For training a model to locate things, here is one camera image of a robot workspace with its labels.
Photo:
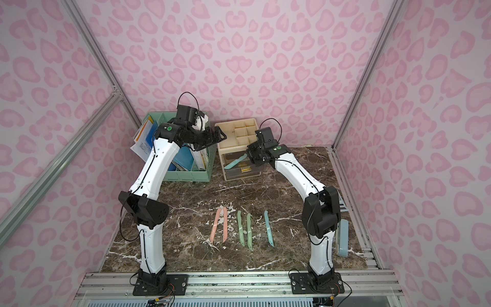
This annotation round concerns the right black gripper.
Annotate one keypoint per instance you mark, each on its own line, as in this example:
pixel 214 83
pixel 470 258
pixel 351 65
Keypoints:
pixel 254 154

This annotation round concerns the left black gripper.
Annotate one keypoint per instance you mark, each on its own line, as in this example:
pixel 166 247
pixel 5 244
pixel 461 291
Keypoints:
pixel 207 138

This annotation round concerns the beige three-drawer organizer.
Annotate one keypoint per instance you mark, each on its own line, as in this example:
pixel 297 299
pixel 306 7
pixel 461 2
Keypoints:
pixel 240 134

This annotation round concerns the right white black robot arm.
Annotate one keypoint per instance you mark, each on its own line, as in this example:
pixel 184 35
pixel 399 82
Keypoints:
pixel 321 210

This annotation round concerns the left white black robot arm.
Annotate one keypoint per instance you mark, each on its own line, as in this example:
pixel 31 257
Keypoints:
pixel 187 129

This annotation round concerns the pink fruit knife left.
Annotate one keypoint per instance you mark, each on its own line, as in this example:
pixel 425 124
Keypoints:
pixel 215 225

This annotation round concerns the pink fruit knife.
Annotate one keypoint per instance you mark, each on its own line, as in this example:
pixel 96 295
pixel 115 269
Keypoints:
pixel 215 225
pixel 225 224

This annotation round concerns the green fruit knife left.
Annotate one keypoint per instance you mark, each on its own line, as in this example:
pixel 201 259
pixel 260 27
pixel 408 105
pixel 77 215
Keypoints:
pixel 240 228

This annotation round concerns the green fruit knife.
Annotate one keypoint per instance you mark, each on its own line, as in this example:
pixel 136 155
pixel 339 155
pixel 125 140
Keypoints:
pixel 249 231
pixel 240 228

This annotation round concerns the green fruit knife right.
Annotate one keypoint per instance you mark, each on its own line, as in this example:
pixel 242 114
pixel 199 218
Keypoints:
pixel 249 231

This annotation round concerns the pink fruit knife right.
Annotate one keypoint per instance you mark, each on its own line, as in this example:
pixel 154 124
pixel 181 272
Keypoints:
pixel 225 224

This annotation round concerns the blue folders in organizer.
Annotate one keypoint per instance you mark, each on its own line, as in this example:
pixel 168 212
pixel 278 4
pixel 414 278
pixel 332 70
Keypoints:
pixel 147 140

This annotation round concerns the green file organizer box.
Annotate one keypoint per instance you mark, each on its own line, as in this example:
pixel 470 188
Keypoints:
pixel 197 174

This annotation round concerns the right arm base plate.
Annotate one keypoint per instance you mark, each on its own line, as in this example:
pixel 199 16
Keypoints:
pixel 309 283

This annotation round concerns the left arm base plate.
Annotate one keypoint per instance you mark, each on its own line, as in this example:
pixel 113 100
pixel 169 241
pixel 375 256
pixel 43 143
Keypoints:
pixel 160 285

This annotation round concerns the aluminium front rail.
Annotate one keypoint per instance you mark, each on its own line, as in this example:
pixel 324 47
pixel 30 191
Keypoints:
pixel 245 288

